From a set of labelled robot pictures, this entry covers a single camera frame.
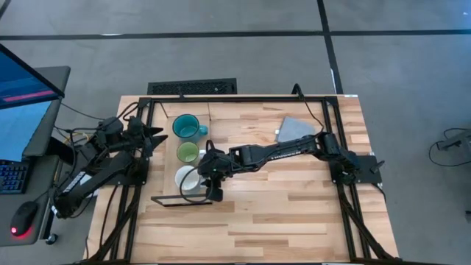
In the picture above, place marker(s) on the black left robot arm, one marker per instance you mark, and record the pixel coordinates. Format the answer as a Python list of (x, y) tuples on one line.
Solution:
[(82, 180)]

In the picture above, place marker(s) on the grey side desk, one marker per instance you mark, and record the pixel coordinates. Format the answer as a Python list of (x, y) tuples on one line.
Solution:
[(40, 173)]

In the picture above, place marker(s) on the large teal mug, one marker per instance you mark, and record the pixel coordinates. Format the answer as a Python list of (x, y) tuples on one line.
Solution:
[(187, 127)]

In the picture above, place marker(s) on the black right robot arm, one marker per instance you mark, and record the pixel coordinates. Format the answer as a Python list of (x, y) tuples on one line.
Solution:
[(279, 151)]

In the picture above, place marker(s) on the black desk foot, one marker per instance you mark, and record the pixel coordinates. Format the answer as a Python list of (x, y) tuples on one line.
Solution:
[(51, 239)]

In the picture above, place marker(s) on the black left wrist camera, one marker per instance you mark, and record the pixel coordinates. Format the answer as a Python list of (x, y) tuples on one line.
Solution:
[(135, 126)]

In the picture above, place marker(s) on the small white mug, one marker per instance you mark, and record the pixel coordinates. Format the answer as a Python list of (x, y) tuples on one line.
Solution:
[(185, 178)]

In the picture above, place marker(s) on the black backlit keyboard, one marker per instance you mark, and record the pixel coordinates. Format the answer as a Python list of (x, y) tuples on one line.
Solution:
[(13, 176)]

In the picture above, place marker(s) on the black floor vent grate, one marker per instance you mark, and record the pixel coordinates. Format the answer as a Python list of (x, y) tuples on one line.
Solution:
[(191, 87)]

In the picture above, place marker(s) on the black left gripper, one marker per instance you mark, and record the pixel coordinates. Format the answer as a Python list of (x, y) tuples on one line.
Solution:
[(140, 143)]

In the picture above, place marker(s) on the black aluminium table frame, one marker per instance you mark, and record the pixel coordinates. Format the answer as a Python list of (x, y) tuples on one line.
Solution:
[(257, 99)]

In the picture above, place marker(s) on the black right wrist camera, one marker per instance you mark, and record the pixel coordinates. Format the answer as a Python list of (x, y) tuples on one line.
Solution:
[(217, 194)]

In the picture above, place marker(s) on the black computer mouse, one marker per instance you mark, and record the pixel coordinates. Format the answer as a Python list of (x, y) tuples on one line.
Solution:
[(23, 217)]

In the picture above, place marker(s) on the grey folded cloth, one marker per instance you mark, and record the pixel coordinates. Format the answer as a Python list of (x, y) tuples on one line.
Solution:
[(294, 129)]

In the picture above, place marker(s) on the desk monitor blue screen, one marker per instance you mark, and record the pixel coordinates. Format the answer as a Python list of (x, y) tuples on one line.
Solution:
[(22, 84)]

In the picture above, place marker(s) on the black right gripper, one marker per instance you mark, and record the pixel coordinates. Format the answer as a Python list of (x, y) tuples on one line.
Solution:
[(215, 165)]

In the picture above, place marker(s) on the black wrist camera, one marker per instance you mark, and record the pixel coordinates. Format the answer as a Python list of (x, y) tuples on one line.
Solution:
[(135, 126), (217, 194)]

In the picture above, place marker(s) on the wooden shelf black metal frame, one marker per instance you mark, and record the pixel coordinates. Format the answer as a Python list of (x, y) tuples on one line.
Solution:
[(170, 162)]

